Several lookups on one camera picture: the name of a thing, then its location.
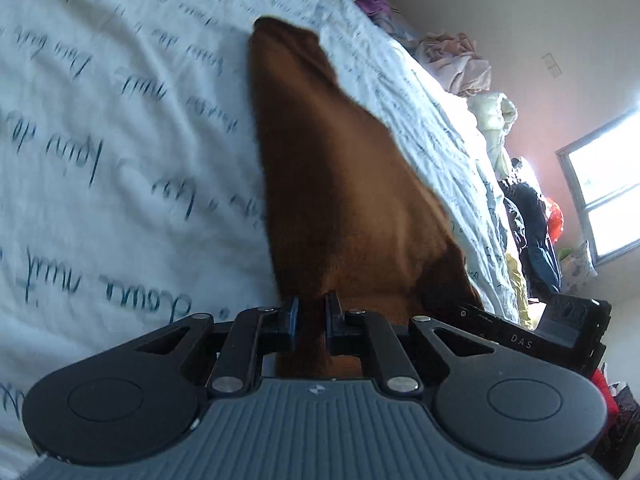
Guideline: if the brown knit sweater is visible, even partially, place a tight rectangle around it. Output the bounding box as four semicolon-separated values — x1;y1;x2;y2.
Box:
248;18;482;377

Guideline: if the pink crumpled garment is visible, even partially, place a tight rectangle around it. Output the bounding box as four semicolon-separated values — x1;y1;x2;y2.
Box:
414;32;492;98

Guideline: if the wall switch plate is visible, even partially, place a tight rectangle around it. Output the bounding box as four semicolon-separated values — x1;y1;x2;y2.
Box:
541;53;563;79

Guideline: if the cream crumpled garment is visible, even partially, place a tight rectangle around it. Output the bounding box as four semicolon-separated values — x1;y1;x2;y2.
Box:
466;92;518;180

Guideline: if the window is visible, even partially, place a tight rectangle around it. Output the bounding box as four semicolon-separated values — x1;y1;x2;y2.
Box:
556;107;640;266

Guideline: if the purple garment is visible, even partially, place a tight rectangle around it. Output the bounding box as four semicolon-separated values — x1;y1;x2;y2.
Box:
355;0;392;16

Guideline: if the white script-print bed cover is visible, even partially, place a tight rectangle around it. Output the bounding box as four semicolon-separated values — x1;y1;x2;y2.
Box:
1;0;518;479

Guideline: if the orange red bag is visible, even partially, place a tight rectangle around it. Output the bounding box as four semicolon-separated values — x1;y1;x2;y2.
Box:
544;197;564;244

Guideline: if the dark clothes pile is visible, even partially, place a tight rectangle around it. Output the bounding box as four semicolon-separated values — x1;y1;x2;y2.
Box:
499;179;562;299

